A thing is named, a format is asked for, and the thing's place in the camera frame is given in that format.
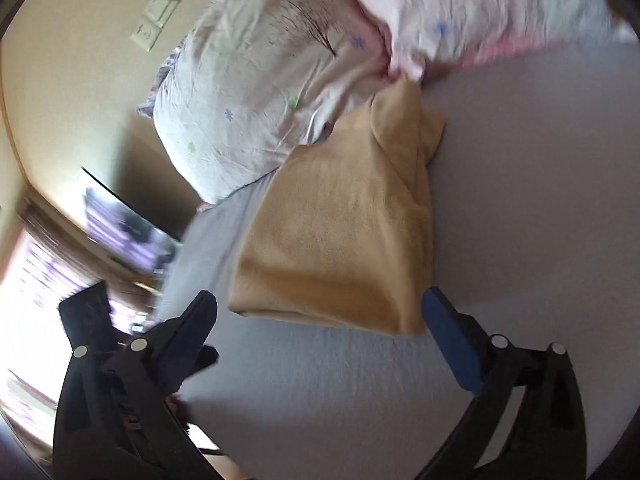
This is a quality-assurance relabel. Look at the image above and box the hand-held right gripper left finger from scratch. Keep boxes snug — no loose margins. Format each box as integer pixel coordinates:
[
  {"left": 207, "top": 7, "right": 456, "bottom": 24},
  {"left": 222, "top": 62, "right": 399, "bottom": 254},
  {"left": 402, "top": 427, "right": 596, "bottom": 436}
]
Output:
[{"left": 52, "top": 281, "right": 221, "bottom": 480}]

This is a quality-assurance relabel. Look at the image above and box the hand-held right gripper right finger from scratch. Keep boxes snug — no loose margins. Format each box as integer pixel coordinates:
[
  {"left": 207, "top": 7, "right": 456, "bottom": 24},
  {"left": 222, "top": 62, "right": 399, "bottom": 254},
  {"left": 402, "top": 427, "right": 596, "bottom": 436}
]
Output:
[{"left": 417, "top": 286, "right": 587, "bottom": 480}]

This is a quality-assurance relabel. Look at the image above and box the yellow fleece garment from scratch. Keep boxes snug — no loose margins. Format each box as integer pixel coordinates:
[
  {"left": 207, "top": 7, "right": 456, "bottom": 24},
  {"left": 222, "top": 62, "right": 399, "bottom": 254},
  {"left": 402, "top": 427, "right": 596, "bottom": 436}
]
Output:
[{"left": 228, "top": 81, "right": 447, "bottom": 337}]

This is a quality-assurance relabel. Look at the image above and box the dark television screen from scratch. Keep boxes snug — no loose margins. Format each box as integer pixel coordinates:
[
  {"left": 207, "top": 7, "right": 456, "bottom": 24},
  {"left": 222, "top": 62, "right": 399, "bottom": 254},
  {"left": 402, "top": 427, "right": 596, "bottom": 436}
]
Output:
[{"left": 80, "top": 166, "right": 184, "bottom": 281}]

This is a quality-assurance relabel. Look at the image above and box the grey bed sheet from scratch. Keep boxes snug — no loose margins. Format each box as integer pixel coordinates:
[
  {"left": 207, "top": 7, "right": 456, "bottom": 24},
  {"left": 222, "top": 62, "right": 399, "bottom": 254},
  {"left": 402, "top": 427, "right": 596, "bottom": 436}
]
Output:
[{"left": 152, "top": 40, "right": 640, "bottom": 480}]

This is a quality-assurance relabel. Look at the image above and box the bright window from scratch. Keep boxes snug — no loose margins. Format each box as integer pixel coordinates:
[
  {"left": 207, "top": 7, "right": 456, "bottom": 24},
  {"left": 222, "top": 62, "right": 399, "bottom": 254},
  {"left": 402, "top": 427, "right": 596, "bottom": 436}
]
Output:
[{"left": 0, "top": 230, "right": 101, "bottom": 441}]

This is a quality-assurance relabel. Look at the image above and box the white floral pillow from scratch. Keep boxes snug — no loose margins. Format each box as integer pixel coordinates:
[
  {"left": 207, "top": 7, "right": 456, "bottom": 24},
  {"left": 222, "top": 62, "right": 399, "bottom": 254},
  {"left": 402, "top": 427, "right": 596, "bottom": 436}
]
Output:
[{"left": 136, "top": 0, "right": 401, "bottom": 206}]

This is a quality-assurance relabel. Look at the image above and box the pink floral pillow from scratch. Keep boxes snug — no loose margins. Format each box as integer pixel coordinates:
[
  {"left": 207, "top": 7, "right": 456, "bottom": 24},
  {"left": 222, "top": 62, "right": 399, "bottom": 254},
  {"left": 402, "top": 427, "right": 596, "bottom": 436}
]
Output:
[{"left": 325, "top": 0, "right": 640, "bottom": 85}]

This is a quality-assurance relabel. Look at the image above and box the white wall socket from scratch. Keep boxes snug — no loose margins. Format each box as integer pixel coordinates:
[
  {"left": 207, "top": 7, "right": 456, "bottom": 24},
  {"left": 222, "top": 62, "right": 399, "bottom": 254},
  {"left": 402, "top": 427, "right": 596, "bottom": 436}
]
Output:
[{"left": 130, "top": 17, "right": 162, "bottom": 52}]

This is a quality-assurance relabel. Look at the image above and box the white wall switch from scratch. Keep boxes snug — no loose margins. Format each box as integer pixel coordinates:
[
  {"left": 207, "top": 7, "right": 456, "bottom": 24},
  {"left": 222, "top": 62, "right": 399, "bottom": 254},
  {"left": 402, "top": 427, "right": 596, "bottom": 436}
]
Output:
[{"left": 144, "top": 0, "right": 183, "bottom": 29}]

